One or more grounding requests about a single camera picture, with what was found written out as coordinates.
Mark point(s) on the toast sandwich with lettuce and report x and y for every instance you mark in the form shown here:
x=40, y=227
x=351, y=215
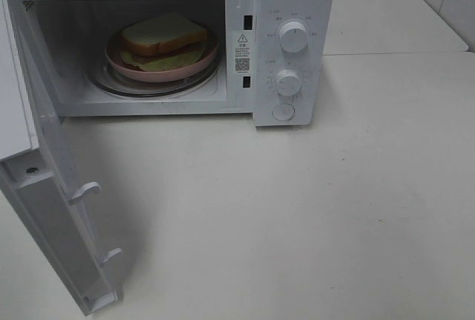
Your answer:
x=167, y=42

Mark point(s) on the white microwave oven body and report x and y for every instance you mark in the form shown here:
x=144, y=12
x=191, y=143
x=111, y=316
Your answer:
x=73, y=33

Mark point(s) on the pink round plate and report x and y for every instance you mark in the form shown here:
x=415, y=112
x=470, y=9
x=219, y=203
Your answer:
x=163, y=73

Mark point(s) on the white warning label sticker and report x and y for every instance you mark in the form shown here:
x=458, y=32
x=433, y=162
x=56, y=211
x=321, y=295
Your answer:
x=243, y=45

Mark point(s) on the glass microwave turntable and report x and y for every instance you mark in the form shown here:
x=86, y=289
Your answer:
x=105, y=78

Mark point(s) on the white microwave door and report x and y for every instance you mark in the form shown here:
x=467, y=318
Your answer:
x=38, y=175

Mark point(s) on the lower white timer knob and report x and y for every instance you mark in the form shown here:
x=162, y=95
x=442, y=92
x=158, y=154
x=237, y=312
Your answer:
x=288, y=82

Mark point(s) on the upper white power knob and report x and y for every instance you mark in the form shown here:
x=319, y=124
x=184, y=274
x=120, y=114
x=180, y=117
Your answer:
x=293, y=35

